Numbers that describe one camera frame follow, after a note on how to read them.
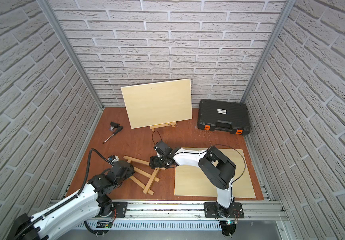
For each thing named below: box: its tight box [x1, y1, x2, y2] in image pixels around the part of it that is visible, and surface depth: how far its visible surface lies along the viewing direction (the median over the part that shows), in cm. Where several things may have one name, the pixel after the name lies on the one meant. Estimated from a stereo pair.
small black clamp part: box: [109, 121, 121, 132], surface depth 108 cm
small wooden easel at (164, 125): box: [150, 122, 177, 131], surface depth 105 cm
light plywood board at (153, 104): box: [120, 78, 193, 129], surface depth 97 cm
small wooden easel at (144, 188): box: [123, 155, 166, 196], surface depth 84 cm
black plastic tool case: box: [197, 99, 251, 136], surface depth 109 cm
